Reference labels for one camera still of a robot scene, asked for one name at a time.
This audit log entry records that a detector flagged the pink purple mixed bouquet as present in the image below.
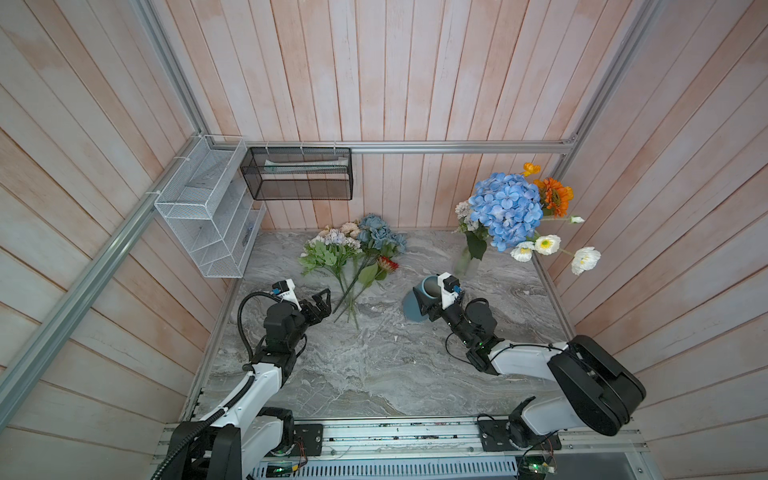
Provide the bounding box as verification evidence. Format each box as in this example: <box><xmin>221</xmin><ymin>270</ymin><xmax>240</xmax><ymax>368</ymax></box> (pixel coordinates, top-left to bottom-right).
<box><xmin>455</xmin><ymin>200</ymin><xmax>480</xmax><ymax>233</ymax></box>

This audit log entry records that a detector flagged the teal ceramic vase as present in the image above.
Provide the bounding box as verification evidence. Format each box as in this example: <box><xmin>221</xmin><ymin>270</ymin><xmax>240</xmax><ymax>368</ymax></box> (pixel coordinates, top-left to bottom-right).
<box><xmin>402</xmin><ymin>275</ymin><xmax>441</xmax><ymax>322</ymax></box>

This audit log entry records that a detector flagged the clear glass vase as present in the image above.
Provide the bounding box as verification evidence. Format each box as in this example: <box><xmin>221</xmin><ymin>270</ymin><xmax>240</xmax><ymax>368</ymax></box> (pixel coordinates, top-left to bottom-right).
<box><xmin>453</xmin><ymin>247</ymin><xmax>481</xmax><ymax>281</ymax></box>

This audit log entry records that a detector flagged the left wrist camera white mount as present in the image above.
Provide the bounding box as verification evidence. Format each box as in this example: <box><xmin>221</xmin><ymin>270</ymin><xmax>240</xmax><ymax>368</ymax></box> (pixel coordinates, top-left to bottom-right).
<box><xmin>272</xmin><ymin>279</ymin><xmax>301</xmax><ymax>310</ymax></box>

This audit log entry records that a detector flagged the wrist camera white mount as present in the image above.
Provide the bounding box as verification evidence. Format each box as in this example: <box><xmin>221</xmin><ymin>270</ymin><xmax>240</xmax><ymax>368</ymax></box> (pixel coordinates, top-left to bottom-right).
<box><xmin>438</xmin><ymin>272</ymin><xmax>463</xmax><ymax>310</ymax></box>
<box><xmin>272</xmin><ymin>279</ymin><xmax>301</xmax><ymax>310</ymax></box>

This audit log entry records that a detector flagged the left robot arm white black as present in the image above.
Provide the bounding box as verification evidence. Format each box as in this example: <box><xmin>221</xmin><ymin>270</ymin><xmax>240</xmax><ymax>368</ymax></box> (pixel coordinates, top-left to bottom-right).
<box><xmin>152</xmin><ymin>279</ymin><xmax>333</xmax><ymax>479</ymax></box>

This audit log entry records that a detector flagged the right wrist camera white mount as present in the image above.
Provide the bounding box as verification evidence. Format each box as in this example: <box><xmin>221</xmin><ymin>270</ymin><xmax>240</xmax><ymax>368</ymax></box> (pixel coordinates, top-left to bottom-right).
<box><xmin>438</xmin><ymin>272</ymin><xmax>463</xmax><ymax>310</ymax></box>

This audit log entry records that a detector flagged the white wire mesh shelf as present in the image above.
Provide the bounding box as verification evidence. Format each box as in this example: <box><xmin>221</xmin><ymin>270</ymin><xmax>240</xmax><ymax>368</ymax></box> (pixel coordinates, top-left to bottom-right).
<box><xmin>155</xmin><ymin>135</ymin><xmax>266</xmax><ymax>278</ymax></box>

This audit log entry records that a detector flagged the cream rose greenery bunch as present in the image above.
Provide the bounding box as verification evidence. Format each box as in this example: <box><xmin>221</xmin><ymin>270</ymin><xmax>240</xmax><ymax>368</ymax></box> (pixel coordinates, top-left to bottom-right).
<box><xmin>298</xmin><ymin>222</ymin><xmax>362</xmax><ymax>292</ymax></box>

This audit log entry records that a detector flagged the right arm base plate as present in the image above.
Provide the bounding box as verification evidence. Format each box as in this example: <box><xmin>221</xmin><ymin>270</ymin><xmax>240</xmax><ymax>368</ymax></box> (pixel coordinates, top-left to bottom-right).
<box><xmin>476</xmin><ymin>415</ymin><xmax>563</xmax><ymax>453</ymax></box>

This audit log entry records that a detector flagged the black corrugated cable conduit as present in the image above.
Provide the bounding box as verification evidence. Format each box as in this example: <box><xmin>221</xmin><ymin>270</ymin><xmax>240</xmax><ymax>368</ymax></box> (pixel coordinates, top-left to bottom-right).
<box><xmin>149</xmin><ymin>290</ymin><xmax>283</xmax><ymax>480</ymax></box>

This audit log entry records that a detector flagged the blue hydrangea flower stem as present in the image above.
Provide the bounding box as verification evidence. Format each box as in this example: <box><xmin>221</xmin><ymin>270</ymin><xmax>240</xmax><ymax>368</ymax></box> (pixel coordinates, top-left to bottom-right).
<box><xmin>464</xmin><ymin>173</ymin><xmax>544</xmax><ymax>260</ymax></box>

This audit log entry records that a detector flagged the red small flower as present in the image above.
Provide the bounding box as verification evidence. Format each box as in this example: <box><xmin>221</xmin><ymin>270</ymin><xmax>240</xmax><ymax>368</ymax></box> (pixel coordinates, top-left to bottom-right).
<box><xmin>336</xmin><ymin>256</ymin><xmax>399</xmax><ymax>324</ymax></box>

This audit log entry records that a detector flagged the orange gerbera flower stem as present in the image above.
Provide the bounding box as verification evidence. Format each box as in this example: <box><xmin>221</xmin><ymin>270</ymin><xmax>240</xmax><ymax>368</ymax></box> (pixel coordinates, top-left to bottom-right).
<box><xmin>534</xmin><ymin>178</ymin><xmax>574</xmax><ymax>218</ymax></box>

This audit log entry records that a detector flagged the dusty blue flower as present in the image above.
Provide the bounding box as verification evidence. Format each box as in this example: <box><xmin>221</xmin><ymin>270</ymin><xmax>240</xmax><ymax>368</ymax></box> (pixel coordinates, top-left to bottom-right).
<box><xmin>335</xmin><ymin>214</ymin><xmax>407</xmax><ymax>314</ymax></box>

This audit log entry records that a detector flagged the yellow poppy flower stem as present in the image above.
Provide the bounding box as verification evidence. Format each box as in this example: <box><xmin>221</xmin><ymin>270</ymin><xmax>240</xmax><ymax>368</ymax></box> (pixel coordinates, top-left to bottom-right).
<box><xmin>522</xmin><ymin>162</ymin><xmax>542</xmax><ymax>177</ymax></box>

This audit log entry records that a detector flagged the white ranunculus flower stem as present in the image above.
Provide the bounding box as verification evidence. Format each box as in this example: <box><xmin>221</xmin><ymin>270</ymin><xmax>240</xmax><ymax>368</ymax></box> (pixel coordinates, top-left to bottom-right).
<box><xmin>510</xmin><ymin>231</ymin><xmax>602</xmax><ymax>276</ymax></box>

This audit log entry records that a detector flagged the black mesh wall basket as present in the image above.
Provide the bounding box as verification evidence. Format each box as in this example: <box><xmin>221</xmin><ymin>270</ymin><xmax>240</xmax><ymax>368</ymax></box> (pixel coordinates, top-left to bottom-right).
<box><xmin>240</xmin><ymin>146</ymin><xmax>354</xmax><ymax>201</ymax></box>

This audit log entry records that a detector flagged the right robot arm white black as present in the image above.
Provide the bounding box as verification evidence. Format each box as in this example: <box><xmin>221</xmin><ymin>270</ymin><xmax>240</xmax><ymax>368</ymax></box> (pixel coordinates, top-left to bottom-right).
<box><xmin>411</xmin><ymin>276</ymin><xmax>647</xmax><ymax>450</ymax></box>

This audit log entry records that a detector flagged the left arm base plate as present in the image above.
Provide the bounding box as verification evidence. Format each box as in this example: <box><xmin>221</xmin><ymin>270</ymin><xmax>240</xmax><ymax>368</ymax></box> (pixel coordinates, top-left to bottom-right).
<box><xmin>268</xmin><ymin>423</ymin><xmax>324</xmax><ymax>458</ymax></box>

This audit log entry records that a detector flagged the aluminium front rail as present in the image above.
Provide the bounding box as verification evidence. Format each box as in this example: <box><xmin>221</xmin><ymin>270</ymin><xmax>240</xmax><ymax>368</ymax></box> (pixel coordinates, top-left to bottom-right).
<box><xmin>295</xmin><ymin>416</ymin><xmax>649</xmax><ymax>462</ymax></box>

